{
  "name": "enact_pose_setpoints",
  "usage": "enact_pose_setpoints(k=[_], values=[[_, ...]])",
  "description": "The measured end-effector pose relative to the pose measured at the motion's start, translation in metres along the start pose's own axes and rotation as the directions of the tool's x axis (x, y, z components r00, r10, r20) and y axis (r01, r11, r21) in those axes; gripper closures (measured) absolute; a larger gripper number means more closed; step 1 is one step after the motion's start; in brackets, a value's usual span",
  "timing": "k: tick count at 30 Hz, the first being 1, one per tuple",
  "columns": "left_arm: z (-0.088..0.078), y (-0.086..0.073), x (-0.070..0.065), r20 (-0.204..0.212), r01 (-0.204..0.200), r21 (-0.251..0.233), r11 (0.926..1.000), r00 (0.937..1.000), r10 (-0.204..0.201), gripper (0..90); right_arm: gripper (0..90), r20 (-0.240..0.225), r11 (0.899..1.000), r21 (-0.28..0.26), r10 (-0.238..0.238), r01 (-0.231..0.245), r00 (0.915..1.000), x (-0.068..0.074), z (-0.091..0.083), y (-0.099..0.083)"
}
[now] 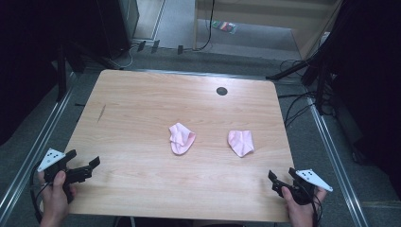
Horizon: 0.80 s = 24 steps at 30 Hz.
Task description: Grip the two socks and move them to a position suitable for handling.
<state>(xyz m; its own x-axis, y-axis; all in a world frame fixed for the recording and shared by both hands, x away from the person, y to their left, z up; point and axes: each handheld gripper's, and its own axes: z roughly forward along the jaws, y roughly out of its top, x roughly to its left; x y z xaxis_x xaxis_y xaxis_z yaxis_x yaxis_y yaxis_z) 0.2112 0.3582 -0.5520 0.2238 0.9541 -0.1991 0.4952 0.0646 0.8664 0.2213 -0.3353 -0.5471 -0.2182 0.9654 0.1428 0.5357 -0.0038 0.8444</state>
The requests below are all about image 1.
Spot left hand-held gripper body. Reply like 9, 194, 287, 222
37, 148, 95, 204

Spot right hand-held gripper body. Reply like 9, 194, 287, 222
271, 168, 334, 206

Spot pink sock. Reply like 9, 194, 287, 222
227, 130, 255, 158
168, 122, 197, 156

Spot person's right hand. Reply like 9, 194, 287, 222
281, 185, 328, 227

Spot person's left hand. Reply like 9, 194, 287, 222
39, 171, 78, 227

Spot dark curtain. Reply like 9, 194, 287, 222
0, 0, 100, 147
321, 0, 401, 201

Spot dark cabinet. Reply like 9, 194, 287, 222
94, 0, 141, 60

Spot colourful packet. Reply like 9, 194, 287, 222
211, 20, 238, 35

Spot metal floor rail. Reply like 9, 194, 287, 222
0, 71, 78, 218
131, 68, 276, 81
305, 96, 371, 227

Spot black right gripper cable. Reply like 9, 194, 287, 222
310, 193, 324, 227

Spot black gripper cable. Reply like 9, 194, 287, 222
310, 193, 324, 227
29, 162, 53, 223

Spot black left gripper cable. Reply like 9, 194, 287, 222
29, 162, 53, 223

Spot black floor cables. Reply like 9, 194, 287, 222
277, 58, 320, 129

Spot white cable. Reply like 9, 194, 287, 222
108, 44, 140, 70

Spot light wooden frame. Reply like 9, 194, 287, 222
192, 0, 345, 61

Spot black hanging cable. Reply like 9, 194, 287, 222
191, 0, 217, 52

